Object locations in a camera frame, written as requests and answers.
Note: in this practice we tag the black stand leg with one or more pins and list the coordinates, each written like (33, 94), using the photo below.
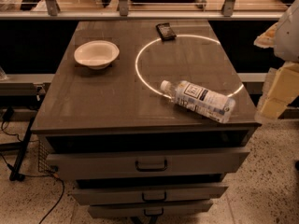
(15, 173)

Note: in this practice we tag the metal railing frame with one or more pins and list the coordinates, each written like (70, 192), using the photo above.
(131, 9)

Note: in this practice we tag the grey drawer cabinet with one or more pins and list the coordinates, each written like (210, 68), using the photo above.
(120, 108)

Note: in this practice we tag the dark rxbar chocolate wrapper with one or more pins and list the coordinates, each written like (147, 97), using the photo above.
(165, 31)

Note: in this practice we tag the middle grey drawer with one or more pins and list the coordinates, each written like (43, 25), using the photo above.
(150, 194)

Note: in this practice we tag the top grey drawer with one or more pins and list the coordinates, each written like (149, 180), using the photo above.
(200, 161)

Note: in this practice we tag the grey drawer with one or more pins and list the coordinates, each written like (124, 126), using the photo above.
(200, 161)
(150, 194)
(149, 209)

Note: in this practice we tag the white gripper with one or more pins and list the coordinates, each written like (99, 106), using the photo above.
(289, 36)

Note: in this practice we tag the white paper bowl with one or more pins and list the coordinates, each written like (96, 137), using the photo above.
(97, 54)

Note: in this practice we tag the clear plastic water bottle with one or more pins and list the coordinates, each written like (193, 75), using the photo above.
(200, 100)

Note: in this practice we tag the bottom grey drawer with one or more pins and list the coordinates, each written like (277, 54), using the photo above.
(149, 209)

